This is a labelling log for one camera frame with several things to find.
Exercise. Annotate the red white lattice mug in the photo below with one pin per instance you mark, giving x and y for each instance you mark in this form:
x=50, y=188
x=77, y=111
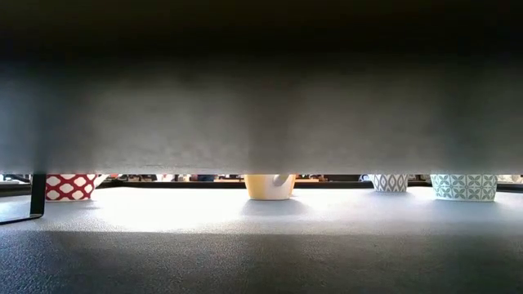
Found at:
x=69, y=188

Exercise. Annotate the black metal shelf leg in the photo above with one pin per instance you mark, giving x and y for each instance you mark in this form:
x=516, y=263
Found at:
x=38, y=196

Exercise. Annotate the grey diamond pattern mug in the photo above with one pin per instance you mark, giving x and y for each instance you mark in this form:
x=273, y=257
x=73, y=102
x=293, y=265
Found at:
x=390, y=183

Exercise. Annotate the black table edge rail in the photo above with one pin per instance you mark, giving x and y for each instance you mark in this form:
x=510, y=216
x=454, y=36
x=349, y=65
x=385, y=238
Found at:
x=335, y=185

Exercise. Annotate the yellow mug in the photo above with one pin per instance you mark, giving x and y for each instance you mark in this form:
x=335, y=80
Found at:
x=261, y=191

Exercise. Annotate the blue white background object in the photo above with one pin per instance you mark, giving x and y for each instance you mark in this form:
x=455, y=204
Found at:
x=364, y=178

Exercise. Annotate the green floral tile mug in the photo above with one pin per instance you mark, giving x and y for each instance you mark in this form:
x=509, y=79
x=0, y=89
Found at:
x=463, y=188

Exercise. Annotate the grey shelf board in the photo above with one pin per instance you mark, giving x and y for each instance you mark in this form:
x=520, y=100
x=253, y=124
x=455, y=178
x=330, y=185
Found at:
x=261, y=122

